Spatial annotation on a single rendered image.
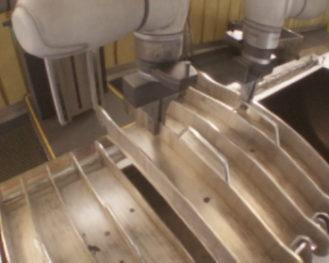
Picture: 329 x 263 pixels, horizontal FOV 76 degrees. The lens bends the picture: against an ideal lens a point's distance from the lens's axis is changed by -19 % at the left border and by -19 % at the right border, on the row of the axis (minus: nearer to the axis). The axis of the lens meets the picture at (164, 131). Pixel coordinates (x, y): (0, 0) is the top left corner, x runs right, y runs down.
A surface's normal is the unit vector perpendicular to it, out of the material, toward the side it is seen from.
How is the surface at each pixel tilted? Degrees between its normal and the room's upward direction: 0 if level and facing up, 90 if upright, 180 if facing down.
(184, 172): 1
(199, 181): 1
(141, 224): 1
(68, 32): 100
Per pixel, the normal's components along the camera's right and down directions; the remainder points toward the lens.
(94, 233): -0.01, -0.78
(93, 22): 0.68, 0.52
